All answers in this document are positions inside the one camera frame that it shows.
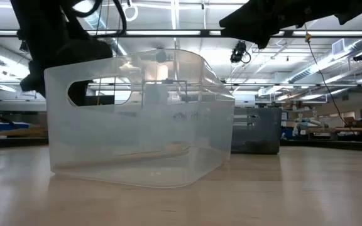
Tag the white ceiling vent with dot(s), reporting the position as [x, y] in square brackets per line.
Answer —
[338, 47]

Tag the clear plastic bin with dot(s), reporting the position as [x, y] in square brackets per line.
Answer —
[137, 125]

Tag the black beam with light strips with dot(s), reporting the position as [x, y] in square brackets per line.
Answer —
[204, 32]

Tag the black aluminium table frame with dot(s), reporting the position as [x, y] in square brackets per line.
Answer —
[341, 146]

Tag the blue box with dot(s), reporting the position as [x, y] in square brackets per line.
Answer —
[5, 125]

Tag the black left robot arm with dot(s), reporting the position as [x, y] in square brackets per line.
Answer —
[42, 25]

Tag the dark grey plastic bin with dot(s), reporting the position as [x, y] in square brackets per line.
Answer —
[259, 135]

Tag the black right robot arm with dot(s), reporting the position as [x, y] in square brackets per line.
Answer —
[341, 7]

